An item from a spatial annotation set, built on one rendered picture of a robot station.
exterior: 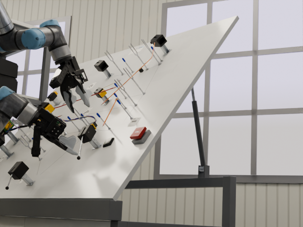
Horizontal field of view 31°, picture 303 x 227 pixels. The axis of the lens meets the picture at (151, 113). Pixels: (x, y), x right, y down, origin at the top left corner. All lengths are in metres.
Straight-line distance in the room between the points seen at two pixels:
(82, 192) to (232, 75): 2.08
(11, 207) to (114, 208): 0.63
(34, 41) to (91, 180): 0.54
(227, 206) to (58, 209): 0.67
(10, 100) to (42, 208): 0.42
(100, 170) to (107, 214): 0.25
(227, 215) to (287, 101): 1.60
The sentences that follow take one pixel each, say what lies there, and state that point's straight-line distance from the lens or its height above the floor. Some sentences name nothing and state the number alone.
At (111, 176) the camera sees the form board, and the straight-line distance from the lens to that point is 1.89.
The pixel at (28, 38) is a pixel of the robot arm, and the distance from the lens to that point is 2.04.
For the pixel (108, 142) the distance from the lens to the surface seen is 2.08.
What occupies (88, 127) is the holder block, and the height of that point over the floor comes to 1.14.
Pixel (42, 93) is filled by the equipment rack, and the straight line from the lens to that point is 3.12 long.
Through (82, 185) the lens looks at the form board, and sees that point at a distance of 1.98.
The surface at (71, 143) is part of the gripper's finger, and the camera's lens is 2.02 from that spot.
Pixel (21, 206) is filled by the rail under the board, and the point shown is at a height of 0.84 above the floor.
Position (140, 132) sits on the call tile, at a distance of 1.92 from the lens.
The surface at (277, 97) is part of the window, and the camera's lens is 3.69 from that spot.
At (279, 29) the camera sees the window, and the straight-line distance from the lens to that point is 3.82.
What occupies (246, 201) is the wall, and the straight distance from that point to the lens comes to 3.65.
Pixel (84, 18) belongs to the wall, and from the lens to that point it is 4.52.
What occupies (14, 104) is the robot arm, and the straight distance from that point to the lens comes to 1.99.
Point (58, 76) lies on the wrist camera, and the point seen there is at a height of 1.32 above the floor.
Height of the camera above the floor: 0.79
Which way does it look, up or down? 12 degrees up
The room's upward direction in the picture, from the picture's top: 3 degrees clockwise
